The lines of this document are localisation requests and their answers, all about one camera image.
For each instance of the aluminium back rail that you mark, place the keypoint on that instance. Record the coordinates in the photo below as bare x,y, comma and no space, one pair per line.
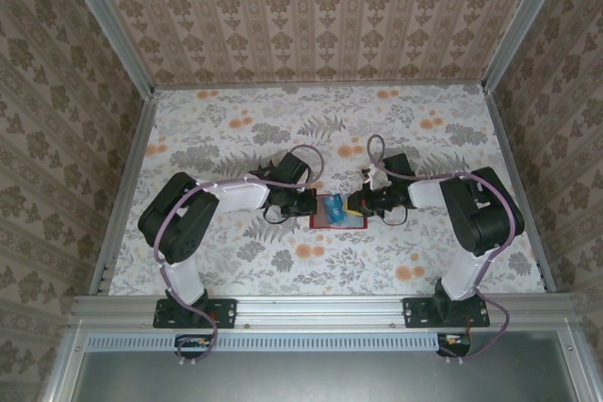
320,86

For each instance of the floral patterned table cover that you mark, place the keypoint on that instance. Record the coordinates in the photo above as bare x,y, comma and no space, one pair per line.
330,270

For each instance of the black connector board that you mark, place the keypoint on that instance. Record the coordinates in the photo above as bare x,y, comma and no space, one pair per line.
454,343
193,344

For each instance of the blue credit card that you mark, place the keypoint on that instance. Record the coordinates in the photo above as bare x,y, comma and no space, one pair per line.
334,209

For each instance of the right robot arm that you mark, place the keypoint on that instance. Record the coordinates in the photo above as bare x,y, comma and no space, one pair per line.
480,213

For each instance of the grey metal panel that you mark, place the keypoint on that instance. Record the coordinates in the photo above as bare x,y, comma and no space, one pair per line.
306,378

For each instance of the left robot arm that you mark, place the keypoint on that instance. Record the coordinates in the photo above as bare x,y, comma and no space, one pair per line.
188,223

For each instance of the aluminium frame post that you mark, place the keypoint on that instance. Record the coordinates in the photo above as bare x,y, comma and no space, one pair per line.
108,25
523,20

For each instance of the aluminium side rail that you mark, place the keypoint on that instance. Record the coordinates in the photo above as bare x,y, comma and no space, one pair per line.
505,138
122,195

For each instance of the aluminium frame beam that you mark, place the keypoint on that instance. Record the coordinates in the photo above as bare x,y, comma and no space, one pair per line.
320,310

